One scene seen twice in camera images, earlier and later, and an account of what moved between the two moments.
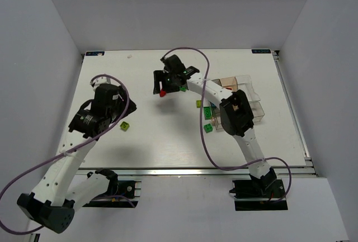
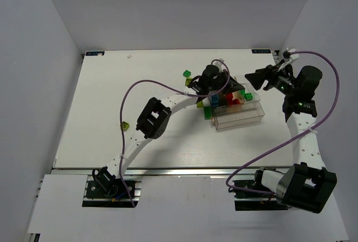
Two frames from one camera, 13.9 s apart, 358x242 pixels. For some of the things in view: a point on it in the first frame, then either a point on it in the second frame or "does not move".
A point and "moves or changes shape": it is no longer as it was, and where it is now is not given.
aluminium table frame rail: (195, 171) does not move
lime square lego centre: (198, 103) does not move
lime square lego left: (124, 126) does not move
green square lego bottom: (208, 128) to (248, 96)
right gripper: (158, 82) to (269, 73)
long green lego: (207, 113) does not move
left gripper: (127, 107) to (226, 82)
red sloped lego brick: (162, 93) moves or changes shape
